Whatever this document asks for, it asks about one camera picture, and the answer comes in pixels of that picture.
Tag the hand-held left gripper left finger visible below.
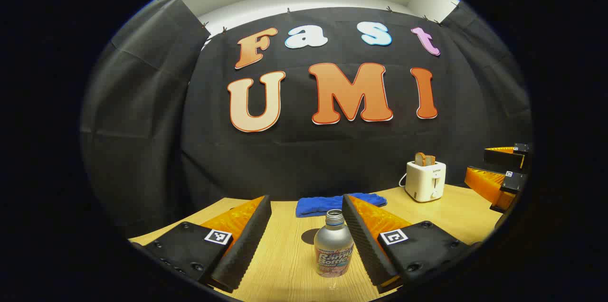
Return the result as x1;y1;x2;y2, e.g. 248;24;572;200
131;194;272;293

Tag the blue towel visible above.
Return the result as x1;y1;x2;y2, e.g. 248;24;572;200
295;192;388;218

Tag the silver water bottle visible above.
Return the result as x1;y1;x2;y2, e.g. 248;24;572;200
313;209;355;278

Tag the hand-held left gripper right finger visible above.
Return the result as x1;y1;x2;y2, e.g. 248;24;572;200
342;194;483;294

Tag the white toaster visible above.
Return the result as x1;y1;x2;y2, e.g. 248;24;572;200
405;160;447;203

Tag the black backdrop cloth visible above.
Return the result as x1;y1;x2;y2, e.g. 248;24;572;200
80;0;532;238

